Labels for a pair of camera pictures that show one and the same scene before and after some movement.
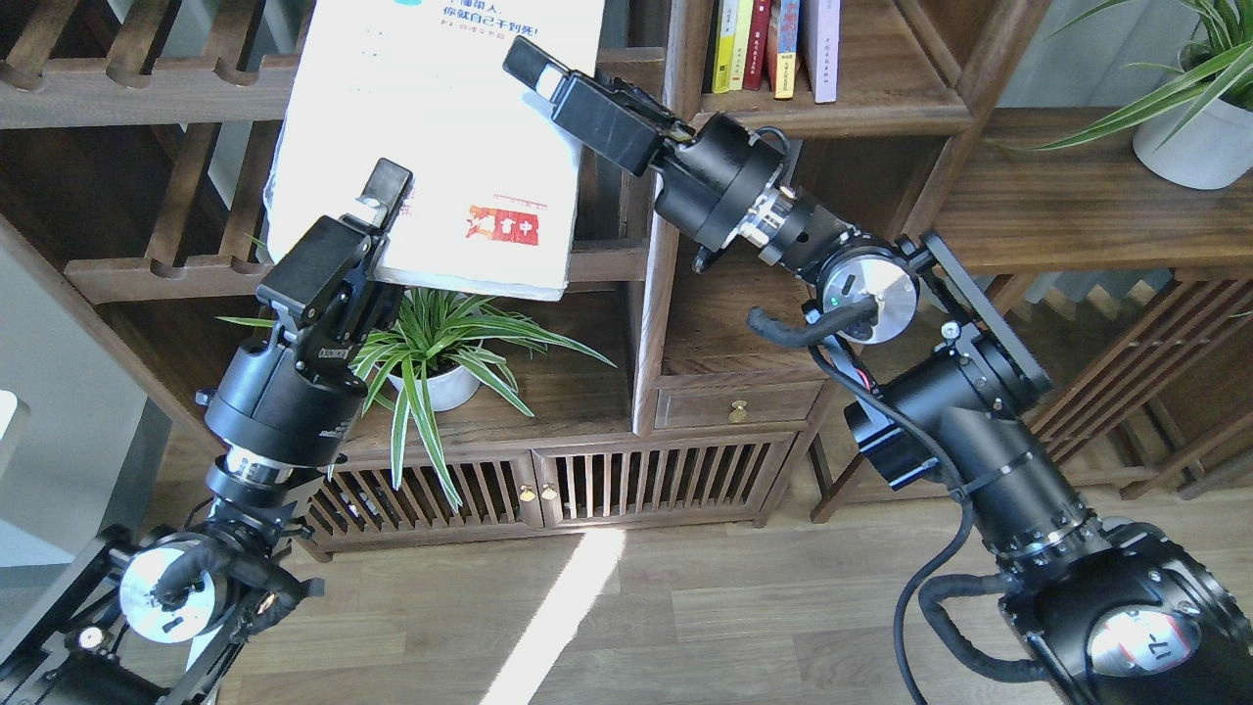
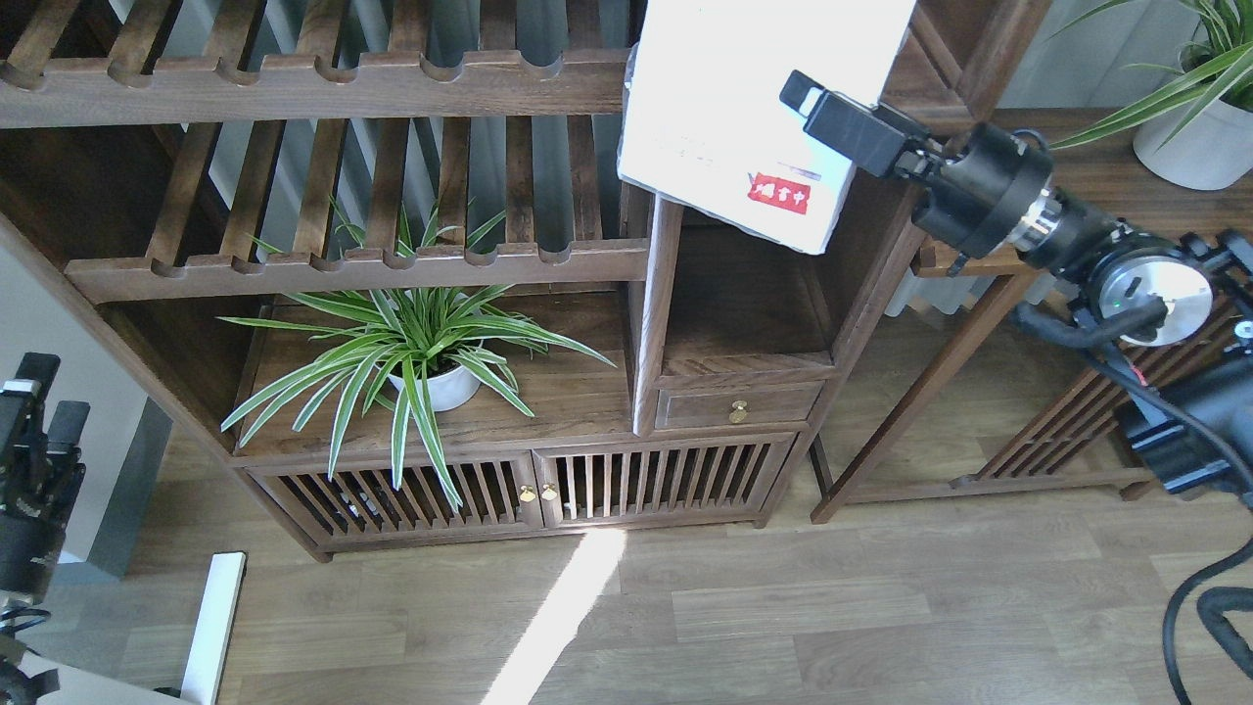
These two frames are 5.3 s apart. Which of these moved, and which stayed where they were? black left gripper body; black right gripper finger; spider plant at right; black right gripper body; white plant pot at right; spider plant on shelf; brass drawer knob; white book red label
Moved: black right gripper finger; white book red label; black right gripper body; black left gripper body
Stayed: white plant pot at right; brass drawer knob; spider plant on shelf; spider plant at right
